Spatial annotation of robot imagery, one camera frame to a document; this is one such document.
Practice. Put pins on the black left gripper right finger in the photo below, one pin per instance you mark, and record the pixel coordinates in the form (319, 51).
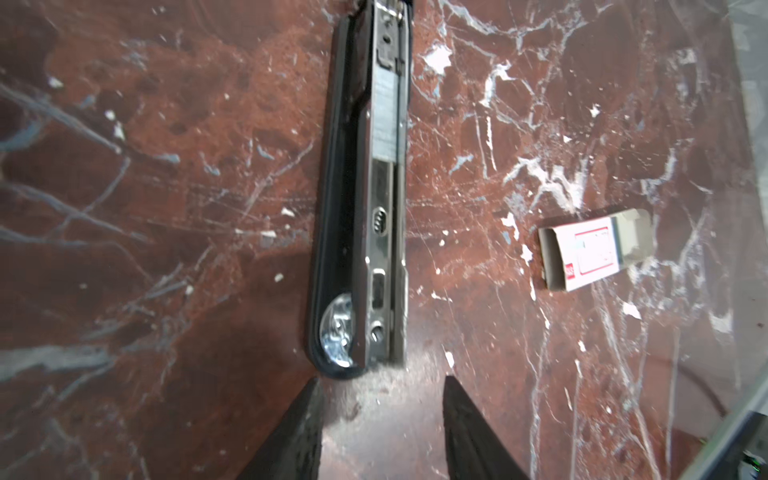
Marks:
(473, 450)

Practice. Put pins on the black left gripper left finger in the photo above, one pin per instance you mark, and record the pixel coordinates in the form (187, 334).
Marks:
(293, 449)

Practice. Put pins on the white red staple box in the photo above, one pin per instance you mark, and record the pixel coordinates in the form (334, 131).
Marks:
(578, 254)

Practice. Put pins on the silver staple strip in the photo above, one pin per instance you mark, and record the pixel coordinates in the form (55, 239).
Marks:
(384, 114)

